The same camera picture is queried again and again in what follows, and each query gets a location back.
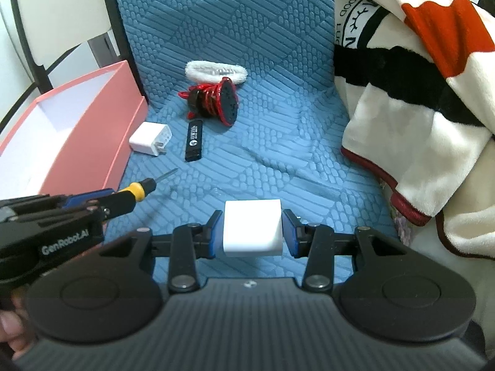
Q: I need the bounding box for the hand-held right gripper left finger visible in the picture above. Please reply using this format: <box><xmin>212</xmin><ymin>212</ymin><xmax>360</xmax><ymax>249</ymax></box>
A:
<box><xmin>98</xmin><ymin>211</ymin><xmax>224</xmax><ymax>293</ymax></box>

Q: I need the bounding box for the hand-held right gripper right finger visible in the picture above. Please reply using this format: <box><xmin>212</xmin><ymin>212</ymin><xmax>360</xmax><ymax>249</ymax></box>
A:
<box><xmin>282</xmin><ymin>209</ymin><xmax>411</xmax><ymax>293</ymax></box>

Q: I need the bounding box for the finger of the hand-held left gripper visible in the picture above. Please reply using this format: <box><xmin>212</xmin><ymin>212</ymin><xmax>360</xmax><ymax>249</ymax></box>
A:
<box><xmin>0</xmin><ymin>191</ymin><xmax>136</xmax><ymax>225</ymax></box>
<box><xmin>0</xmin><ymin>189</ymin><xmax>117</xmax><ymax>211</ymax></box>

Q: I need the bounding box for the yellow black handled screwdriver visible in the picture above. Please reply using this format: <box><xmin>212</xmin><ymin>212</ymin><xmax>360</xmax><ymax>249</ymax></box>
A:
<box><xmin>116</xmin><ymin>168</ymin><xmax>179</xmax><ymax>202</ymax></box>

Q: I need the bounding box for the white cube block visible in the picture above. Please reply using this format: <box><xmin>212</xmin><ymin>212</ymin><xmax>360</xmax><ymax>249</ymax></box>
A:
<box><xmin>222</xmin><ymin>199</ymin><xmax>285</xmax><ymax>259</ymax></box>

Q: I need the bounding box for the pink cardboard box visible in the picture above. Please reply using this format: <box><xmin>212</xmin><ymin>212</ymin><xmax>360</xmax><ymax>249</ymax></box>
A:
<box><xmin>0</xmin><ymin>60</ymin><xmax>149</xmax><ymax>202</ymax></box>

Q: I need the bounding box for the black lighter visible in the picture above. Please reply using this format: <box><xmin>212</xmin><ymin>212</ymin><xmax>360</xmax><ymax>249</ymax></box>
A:
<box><xmin>184</xmin><ymin>121</ymin><xmax>204</xmax><ymax>162</ymax></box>

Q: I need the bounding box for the black disc with red cord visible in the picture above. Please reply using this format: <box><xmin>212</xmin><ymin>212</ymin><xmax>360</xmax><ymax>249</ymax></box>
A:
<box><xmin>178</xmin><ymin>77</ymin><xmax>238</xmax><ymax>126</ymax></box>

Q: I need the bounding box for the white fluffy pad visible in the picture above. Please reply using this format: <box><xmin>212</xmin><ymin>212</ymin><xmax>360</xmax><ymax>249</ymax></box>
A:
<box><xmin>185</xmin><ymin>61</ymin><xmax>248</xmax><ymax>84</ymax></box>

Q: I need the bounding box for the person's left hand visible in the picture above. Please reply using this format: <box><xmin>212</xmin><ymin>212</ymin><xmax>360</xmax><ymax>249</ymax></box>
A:
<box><xmin>0</xmin><ymin>288</ymin><xmax>39</xmax><ymax>364</ymax></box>

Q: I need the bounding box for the white charger plug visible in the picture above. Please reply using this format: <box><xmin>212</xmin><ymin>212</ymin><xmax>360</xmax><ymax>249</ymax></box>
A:
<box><xmin>129</xmin><ymin>122</ymin><xmax>171</xmax><ymax>157</ymax></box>

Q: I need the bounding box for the pale floral cloth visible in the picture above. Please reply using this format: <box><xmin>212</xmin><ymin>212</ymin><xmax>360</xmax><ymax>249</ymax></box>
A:
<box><xmin>389</xmin><ymin>201</ymin><xmax>414</xmax><ymax>248</ymax></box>

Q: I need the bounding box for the white plush toy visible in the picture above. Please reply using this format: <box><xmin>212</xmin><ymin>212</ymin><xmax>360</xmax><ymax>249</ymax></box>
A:
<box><xmin>333</xmin><ymin>0</ymin><xmax>495</xmax><ymax>318</ymax></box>

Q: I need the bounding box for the blue textured sofa cover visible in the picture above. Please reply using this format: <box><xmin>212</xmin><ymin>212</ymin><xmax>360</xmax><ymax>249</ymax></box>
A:
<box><xmin>110</xmin><ymin>0</ymin><xmax>399</xmax><ymax>284</ymax></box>

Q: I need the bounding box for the white chair with black frame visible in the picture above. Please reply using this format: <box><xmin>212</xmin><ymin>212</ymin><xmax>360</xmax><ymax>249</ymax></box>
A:
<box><xmin>0</xmin><ymin>0</ymin><xmax>148</xmax><ymax>124</ymax></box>

